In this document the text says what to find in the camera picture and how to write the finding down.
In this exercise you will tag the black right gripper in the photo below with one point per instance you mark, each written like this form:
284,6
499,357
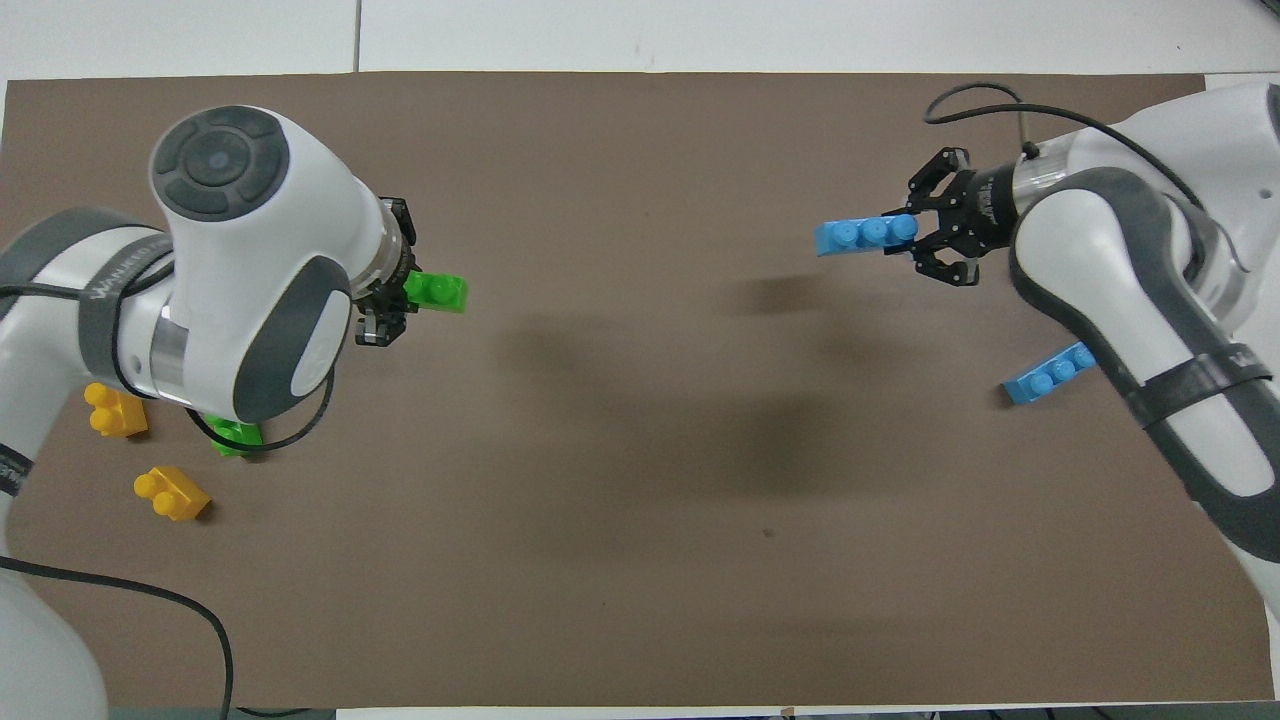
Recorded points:
990,208

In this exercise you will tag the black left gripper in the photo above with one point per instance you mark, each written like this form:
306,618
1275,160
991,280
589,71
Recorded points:
395,280

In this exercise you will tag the green two-stud toy block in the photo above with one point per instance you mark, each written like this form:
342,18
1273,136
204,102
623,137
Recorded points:
440,293
235,440

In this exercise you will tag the blue three-stud toy block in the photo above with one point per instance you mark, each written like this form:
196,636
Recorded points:
1045,383
860,237

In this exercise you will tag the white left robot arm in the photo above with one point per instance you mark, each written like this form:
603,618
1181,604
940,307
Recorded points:
250,250

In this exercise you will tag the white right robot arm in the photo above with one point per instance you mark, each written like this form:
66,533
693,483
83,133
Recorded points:
1080,250

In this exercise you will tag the yellow two-stud toy block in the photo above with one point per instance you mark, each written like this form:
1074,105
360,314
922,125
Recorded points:
120,415
180,495

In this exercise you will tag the brown table mat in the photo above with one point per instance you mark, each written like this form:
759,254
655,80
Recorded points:
640,560

